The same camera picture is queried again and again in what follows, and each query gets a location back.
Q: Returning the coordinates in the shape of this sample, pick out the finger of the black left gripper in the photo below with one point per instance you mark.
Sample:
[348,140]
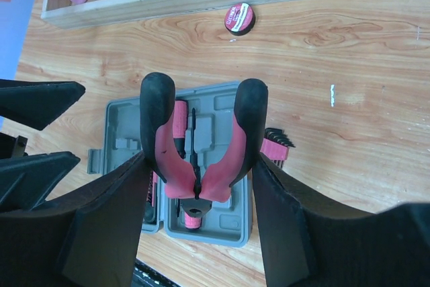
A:
[26,181]
[38,104]

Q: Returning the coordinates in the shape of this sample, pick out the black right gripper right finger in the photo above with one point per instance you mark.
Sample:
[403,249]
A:
[308,239]

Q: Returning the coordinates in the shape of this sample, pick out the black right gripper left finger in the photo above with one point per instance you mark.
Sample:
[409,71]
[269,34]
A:
[87,237]

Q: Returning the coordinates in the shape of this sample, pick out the pink black utility knife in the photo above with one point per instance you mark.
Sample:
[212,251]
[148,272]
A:
[150,213]

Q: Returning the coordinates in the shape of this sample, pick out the pink black screwdriver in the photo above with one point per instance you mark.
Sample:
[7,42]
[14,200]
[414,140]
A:
[180,119]
[192,221]

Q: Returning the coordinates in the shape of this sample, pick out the pink black pliers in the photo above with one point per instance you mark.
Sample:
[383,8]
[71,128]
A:
[225,154]

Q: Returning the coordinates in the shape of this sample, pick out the grey plastic tool case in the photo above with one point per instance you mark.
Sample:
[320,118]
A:
[228,223]

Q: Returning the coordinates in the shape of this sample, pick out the red black tape roll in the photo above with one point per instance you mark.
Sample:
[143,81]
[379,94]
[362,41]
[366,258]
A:
[240,19]

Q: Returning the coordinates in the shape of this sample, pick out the pink hex key set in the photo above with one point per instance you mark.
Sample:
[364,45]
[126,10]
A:
[276,146]

